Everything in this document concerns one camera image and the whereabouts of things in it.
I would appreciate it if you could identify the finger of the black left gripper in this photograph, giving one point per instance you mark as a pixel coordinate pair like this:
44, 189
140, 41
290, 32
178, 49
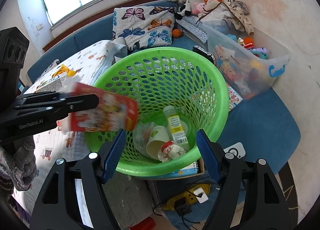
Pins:
76, 103

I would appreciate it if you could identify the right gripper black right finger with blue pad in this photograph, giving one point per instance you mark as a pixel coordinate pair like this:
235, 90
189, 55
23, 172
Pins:
226, 170

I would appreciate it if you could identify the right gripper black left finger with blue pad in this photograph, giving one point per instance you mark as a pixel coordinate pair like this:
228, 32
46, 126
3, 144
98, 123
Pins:
95, 170

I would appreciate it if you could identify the white grey patterned box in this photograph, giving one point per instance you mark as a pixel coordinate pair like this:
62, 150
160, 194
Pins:
57, 83

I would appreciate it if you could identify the red cartoon snack cup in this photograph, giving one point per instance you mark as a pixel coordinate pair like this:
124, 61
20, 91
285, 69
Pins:
113, 112

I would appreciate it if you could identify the clear bottle yellow label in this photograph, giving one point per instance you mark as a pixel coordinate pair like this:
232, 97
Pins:
175, 127

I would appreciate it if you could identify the clear plastic bag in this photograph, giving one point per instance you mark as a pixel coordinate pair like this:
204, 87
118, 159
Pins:
141, 136

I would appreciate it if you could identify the red white wrapper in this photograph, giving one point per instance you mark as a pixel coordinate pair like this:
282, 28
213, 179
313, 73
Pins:
170, 151

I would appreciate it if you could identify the white paper cup green logo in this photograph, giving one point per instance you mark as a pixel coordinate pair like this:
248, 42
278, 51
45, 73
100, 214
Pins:
158, 137

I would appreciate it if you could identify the grey knit gloved hand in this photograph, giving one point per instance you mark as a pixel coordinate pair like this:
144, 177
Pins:
18, 163

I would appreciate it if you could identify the orange yellow snack wrapper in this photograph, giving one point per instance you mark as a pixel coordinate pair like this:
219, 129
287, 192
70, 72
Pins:
64, 69

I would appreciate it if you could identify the spiral notebook blue cover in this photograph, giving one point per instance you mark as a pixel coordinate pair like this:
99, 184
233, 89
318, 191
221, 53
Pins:
194, 169

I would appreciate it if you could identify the small butterfly print pillow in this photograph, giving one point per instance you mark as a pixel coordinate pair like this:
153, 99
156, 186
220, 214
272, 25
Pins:
52, 65

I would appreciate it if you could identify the yellow power strip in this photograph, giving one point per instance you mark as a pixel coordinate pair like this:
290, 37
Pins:
190, 199

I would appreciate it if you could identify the colourful picture book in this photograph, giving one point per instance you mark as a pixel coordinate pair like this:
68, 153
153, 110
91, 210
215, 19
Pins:
234, 97

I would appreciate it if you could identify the green plastic mesh basket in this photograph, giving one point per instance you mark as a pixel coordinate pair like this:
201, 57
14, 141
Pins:
164, 76

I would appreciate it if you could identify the large butterfly print pillow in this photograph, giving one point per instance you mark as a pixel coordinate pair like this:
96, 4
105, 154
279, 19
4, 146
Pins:
143, 26

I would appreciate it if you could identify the clear plastic toy bin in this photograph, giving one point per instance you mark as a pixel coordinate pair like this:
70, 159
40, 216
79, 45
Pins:
250, 65

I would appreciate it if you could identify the black toy car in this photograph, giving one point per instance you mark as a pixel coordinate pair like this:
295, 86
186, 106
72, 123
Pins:
209, 56

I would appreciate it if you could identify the small orange ball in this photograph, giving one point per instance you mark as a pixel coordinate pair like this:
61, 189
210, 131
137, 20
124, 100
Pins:
177, 33

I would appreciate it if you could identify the blue patterned folded cloth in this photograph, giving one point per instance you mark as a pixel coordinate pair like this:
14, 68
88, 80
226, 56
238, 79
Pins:
193, 26

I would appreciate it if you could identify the black white cow plush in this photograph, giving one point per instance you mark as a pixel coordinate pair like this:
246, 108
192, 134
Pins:
187, 8

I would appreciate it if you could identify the beige patterned garment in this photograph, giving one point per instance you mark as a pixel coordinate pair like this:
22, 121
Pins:
235, 11

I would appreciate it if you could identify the pink plush toy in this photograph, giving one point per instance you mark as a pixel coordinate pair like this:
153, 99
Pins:
198, 8

